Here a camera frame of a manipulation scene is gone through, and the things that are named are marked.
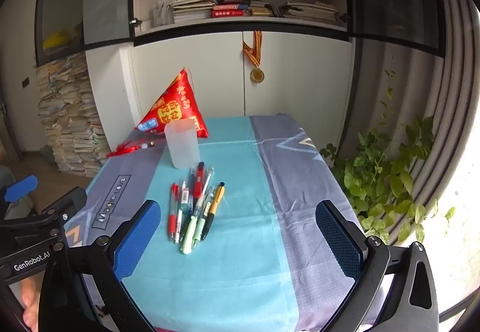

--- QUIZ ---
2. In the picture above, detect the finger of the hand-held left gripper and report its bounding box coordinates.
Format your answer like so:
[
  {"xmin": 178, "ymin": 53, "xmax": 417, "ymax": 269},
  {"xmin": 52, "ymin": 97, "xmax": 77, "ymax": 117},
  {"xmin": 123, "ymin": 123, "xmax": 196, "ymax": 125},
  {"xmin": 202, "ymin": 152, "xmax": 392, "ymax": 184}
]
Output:
[
  {"xmin": 0, "ymin": 175, "xmax": 39, "ymax": 205},
  {"xmin": 0, "ymin": 187, "xmax": 88, "ymax": 252}
]

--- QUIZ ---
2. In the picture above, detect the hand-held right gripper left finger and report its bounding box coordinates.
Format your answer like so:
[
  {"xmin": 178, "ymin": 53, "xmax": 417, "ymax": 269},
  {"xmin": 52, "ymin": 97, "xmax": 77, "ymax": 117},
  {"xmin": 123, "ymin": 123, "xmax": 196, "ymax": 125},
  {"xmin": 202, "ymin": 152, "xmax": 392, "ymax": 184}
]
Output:
[{"xmin": 39, "ymin": 199, "xmax": 162, "ymax": 332}]

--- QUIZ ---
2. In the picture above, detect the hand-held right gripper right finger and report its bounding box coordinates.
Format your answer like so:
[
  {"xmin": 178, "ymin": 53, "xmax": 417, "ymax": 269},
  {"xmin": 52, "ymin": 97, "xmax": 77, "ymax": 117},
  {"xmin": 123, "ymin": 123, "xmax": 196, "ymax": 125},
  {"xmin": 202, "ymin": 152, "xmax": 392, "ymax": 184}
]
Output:
[{"xmin": 315, "ymin": 199, "xmax": 439, "ymax": 332}]

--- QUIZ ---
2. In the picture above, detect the red clip pen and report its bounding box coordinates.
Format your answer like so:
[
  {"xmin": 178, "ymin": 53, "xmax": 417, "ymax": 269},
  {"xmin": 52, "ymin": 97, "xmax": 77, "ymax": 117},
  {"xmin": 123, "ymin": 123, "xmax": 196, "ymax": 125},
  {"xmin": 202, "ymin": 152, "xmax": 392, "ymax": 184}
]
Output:
[{"xmin": 167, "ymin": 183, "xmax": 180, "ymax": 243}]

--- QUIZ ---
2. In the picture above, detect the dark green pen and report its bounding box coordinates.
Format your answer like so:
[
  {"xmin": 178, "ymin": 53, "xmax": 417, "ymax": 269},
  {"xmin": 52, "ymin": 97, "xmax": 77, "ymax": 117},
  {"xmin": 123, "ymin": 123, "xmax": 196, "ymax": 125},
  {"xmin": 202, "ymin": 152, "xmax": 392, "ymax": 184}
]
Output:
[{"xmin": 179, "ymin": 201, "xmax": 196, "ymax": 243}]

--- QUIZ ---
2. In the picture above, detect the clear pen with green grip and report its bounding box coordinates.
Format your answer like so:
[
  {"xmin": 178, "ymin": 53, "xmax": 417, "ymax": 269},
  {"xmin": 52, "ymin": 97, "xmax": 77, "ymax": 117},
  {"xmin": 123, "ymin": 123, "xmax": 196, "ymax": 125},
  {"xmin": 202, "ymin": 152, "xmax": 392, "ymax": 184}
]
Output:
[
  {"xmin": 191, "ymin": 186, "xmax": 216, "ymax": 248},
  {"xmin": 180, "ymin": 197, "xmax": 207, "ymax": 255}
]

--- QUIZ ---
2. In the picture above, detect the white labelled pen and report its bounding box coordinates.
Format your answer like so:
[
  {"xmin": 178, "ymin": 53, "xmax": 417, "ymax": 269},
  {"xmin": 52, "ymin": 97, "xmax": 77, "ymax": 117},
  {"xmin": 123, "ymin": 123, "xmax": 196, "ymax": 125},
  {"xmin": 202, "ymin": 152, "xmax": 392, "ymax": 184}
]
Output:
[{"xmin": 174, "ymin": 180, "xmax": 188, "ymax": 244}]

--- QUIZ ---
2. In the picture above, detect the blue clear pen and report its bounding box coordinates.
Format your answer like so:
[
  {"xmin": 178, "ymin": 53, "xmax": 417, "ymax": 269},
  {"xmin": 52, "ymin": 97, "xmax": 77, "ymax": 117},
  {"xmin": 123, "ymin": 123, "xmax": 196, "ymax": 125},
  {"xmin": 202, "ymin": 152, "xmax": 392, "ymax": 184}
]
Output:
[{"xmin": 187, "ymin": 166, "xmax": 197, "ymax": 216}]

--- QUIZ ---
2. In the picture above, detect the yellow and black pen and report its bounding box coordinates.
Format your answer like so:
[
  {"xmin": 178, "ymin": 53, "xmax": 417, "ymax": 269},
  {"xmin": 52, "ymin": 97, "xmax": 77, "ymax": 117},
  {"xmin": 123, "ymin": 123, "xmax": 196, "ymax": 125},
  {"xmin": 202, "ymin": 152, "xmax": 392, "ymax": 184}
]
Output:
[{"xmin": 200, "ymin": 181, "xmax": 226, "ymax": 241}]

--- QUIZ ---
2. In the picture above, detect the red pen with black end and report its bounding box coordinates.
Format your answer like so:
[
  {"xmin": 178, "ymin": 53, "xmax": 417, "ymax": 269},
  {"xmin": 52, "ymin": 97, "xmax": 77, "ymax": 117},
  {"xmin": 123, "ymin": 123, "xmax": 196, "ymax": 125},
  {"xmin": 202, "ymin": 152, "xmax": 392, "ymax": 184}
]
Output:
[{"xmin": 193, "ymin": 162, "xmax": 206, "ymax": 201}]

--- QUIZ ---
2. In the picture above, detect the translucent plastic cup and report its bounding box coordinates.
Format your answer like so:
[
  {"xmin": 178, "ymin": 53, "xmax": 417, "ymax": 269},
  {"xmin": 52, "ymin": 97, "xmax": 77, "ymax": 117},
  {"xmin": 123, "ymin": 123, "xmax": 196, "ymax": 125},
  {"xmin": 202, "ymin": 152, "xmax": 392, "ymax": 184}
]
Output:
[{"xmin": 164, "ymin": 118, "xmax": 200, "ymax": 170}]

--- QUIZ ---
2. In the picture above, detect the person's left hand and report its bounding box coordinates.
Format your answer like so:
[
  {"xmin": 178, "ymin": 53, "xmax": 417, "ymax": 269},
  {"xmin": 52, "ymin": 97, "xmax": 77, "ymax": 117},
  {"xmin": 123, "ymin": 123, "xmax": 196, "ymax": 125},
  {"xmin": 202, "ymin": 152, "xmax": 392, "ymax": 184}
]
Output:
[{"xmin": 19, "ymin": 277, "xmax": 41, "ymax": 332}]

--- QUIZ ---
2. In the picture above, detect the dark door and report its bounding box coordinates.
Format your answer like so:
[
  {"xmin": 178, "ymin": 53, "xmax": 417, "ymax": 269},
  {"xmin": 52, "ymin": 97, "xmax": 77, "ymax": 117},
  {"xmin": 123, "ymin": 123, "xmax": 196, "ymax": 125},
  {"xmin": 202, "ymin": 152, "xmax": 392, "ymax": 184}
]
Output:
[{"xmin": 0, "ymin": 85, "xmax": 21, "ymax": 164}]

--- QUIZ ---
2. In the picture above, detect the green leafy plant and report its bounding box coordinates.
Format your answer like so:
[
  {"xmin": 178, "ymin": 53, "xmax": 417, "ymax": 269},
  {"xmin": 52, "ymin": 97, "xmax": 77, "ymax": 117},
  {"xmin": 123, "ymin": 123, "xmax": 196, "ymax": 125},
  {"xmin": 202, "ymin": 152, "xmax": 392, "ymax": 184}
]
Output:
[{"xmin": 319, "ymin": 70, "xmax": 456, "ymax": 245}]

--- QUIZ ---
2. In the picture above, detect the red tassel with bell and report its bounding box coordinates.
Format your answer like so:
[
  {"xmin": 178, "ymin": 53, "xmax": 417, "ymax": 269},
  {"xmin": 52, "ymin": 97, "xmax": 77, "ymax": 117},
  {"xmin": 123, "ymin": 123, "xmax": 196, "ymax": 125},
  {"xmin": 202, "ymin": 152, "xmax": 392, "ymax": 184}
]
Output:
[{"xmin": 106, "ymin": 140, "xmax": 166, "ymax": 158}]

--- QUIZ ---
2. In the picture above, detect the blue and grey tablecloth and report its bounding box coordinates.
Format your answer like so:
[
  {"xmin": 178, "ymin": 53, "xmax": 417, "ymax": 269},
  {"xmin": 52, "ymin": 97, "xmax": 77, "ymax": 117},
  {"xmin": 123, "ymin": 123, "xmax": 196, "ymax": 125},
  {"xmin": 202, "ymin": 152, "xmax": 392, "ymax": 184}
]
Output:
[{"xmin": 64, "ymin": 114, "xmax": 376, "ymax": 332}]

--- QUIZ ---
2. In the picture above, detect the tall stack of papers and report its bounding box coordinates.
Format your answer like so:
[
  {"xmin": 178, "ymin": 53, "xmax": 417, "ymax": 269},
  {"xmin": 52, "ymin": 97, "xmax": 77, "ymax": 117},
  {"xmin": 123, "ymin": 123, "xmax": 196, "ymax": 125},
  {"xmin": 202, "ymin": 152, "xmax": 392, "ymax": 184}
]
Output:
[{"xmin": 35, "ymin": 53, "xmax": 111, "ymax": 178}]

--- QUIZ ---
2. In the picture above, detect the red pyramid printed pillow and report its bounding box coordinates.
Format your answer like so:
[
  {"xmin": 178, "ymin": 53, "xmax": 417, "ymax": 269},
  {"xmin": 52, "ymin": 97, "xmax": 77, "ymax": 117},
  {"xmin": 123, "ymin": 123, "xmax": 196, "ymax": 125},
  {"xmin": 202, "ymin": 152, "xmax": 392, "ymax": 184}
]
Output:
[{"xmin": 135, "ymin": 68, "xmax": 209, "ymax": 139}]

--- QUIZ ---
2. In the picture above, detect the yellow item behind glass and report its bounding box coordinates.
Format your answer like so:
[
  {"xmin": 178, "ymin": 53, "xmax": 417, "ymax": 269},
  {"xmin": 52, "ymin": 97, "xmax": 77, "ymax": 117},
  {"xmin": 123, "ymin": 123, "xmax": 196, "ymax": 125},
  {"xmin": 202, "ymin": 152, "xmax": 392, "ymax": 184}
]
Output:
[{"xmin": 43, "ymin": 29, "xmax": 81, "ymax": 50}]

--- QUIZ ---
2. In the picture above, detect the white bookshelf cabinet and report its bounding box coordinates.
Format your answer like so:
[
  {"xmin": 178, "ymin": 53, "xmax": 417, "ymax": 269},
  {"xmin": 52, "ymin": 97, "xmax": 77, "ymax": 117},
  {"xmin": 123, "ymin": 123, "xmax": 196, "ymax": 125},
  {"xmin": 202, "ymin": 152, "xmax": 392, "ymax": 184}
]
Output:
[{"xmin": 35, "ymin": 0, "xmax": 447, "ymax": 168}]

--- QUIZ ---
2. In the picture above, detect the grey curtain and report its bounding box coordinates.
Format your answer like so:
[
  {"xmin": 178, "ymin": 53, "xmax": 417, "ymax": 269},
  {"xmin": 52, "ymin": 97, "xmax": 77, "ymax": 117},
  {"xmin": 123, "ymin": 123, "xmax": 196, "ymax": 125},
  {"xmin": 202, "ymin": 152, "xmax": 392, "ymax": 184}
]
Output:
[{"xmin": 352, "ymin": 0, "xmax": 480, "ymax": 243}]

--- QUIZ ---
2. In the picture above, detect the gold medal on striped ribbon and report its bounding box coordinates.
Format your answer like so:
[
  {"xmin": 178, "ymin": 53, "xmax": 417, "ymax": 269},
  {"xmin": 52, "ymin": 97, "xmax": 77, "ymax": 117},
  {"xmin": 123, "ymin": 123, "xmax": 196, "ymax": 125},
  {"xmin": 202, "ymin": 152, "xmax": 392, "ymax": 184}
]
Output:
[{"xmin": 242, "ymin": 30, "xmax": 265, "ymax": 84}]

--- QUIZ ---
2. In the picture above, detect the clear holder with pens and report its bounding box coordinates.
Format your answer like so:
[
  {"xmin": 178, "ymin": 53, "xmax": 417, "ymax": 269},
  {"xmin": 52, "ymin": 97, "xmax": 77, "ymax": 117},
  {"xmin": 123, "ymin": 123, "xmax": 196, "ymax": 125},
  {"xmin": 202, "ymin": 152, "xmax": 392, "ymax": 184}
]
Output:
[{"xmin": 152, "ymin": 0, "xmax": 174, "ymax": 27}]

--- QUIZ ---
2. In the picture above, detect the wide stack of worn books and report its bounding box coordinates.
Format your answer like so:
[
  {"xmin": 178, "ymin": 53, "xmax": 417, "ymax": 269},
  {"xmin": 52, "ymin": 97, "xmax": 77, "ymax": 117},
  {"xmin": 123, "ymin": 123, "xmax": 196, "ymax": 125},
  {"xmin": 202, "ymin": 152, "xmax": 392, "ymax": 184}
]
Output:
[{"xmin": 279, "ymin": 0, "xmax": 340, "ymax": 23}]

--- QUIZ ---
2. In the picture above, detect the stack of pale workbooks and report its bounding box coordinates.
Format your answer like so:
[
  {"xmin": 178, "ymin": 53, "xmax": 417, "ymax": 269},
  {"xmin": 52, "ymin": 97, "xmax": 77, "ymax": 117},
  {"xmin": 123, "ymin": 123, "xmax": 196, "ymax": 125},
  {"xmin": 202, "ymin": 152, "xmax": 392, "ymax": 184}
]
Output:
[{"xmin": 170, "ymin": 0, "xmax": 216, "ymax": 23}]

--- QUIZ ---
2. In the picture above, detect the small stack of books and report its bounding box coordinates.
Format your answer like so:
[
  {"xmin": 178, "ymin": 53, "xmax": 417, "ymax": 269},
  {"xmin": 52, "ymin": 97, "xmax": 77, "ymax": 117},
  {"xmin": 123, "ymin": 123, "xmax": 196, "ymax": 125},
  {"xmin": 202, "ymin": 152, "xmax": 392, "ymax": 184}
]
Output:
[{"xmin": 249, "ymin": 0, "xmax": 280, "ymax": 17}]

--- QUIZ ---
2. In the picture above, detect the stack of red books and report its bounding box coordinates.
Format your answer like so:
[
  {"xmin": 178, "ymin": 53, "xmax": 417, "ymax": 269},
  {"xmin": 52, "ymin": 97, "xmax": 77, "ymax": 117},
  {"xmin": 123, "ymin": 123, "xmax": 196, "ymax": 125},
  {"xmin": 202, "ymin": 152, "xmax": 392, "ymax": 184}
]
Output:
[{"xmin": 211, "ymin": 0, "xmax": 250, "ymax": 18}]

